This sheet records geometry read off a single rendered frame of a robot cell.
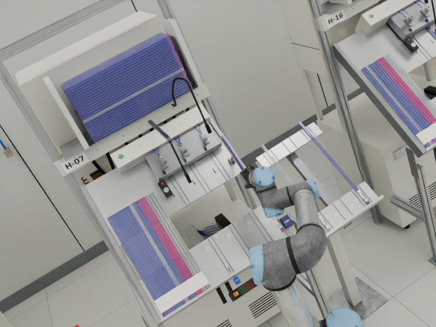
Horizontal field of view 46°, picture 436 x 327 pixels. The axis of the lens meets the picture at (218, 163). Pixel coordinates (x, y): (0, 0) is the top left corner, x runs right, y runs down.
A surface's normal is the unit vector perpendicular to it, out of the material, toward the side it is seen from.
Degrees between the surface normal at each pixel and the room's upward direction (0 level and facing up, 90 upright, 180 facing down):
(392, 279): 0
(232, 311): 90
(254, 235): 45
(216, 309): 90
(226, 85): 90
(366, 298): 0
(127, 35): 90
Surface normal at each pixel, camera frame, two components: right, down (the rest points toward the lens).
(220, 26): 0.39, 0.33
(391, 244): -0.37, -0.81
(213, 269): 0.02, -0.35
